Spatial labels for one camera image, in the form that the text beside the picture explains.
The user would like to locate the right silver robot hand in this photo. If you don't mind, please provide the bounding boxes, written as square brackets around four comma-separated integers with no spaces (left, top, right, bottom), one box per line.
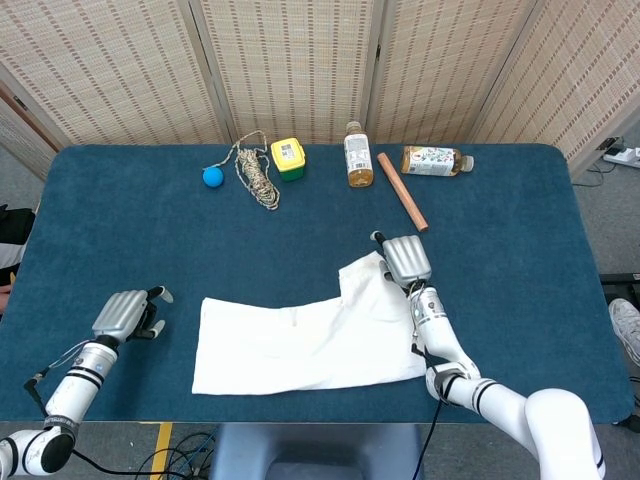
[370,230,433,289]

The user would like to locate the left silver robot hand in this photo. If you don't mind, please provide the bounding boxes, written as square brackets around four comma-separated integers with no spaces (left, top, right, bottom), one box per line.
[91,286,175,345]

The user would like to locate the white T-shirt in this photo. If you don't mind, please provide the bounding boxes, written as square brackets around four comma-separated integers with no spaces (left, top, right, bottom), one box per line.
[191,251,428,396]

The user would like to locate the brown wooden rod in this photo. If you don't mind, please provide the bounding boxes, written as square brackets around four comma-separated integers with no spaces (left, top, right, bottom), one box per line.
[376,152,430,233]

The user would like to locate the blue table cover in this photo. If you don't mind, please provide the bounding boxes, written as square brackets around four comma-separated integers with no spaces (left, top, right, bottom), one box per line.
[0,143,635,425]

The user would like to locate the tea bottle with floral label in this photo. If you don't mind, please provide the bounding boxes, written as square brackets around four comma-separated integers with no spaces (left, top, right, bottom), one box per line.
[400,145,476,177]

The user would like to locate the tea bottle with white label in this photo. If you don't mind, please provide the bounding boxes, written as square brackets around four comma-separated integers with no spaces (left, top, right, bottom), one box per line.
[343,120,375,189]

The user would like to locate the person in black white clothes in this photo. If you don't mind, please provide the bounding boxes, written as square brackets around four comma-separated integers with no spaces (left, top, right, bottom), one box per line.
[0,203,37,314]

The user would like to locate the yellow floor tape strip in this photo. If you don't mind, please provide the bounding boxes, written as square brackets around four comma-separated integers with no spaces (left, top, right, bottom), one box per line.
[149,422,174,480]

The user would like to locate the green container with yellow lid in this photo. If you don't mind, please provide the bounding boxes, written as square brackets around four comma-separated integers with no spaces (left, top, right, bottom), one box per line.
[270,138,308,183]

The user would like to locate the narrow bamboo screen panel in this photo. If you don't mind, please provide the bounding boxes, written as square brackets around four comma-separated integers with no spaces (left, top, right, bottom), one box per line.
[0,94,61,181]

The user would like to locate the black floor stand base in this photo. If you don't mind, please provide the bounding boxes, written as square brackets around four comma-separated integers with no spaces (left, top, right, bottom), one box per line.
[599,272,640,301]

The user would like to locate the white sneaker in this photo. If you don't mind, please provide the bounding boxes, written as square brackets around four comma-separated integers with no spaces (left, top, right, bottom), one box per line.
[608,298,640,364]

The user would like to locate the white power strip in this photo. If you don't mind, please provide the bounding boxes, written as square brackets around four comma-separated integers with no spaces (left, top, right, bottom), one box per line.
[602,146,640,169]

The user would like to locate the right arm wrist cable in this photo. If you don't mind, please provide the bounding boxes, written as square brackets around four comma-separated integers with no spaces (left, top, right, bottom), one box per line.
[409,282,451,480]

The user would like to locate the arm wrist cable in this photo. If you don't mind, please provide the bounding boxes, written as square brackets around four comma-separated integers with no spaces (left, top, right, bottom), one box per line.
[409,282,451,480]
[23,342,96,416]

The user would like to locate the left arm wrist cable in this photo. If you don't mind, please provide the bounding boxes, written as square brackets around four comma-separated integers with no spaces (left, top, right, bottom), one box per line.
[23,342,96,416]

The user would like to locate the black floor cables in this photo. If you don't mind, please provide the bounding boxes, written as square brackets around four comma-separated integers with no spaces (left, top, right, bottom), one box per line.
[133,432,217,480]

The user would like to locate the beige braided rope bundle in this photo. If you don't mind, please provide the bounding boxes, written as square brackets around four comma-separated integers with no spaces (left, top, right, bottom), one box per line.
[214,130,281,212]

